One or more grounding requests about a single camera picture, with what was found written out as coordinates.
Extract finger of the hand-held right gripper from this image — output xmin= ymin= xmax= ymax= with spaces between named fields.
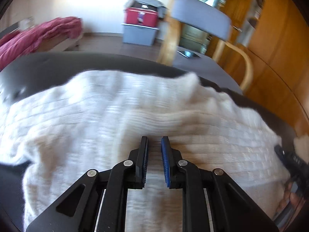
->
xmin=274 ymin=144 xmax=294 ymax=166

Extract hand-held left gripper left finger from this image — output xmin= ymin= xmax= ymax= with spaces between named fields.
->
xmin=25 ymin=136 xmax=149 ymax=232

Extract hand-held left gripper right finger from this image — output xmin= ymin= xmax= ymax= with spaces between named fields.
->
xmin=160 ymin=136 xmax=279 ymax=232

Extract white knit sweater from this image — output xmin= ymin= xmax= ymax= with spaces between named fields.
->
xmin=0 ymin=71 xmax=309 ymax=232

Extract person's right hand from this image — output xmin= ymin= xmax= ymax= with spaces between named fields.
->
xmin=275 ymin=176 xmax=305 ymax=220

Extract wooden wardrobe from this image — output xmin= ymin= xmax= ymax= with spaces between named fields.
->
xmin=232 ymin=0 xmax=309 ymax=136

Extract dark smartphone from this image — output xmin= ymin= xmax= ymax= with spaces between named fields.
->
xmin=177 ymin=50 xmax=202 ymax=59

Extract grey storage bin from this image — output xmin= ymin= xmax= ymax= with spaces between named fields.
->
xmin=121 ymin=23 xmax=160 ymax=46

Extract bed base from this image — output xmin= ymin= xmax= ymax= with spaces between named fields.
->
xmin=36 ymin=34 xmax=82 ymax=52

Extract wooden chair with grey cushions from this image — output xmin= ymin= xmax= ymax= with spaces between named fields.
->
xmin=156 ymin=0 xmax=254 ymax=95

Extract red storage box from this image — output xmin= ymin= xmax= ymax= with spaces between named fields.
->
xmin=124 ymin=8 xmax=160 ymax=27

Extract pink ruffled bedspread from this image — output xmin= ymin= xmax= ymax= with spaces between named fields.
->
xmin=0 ymin=16 xmax=84 ymax=70

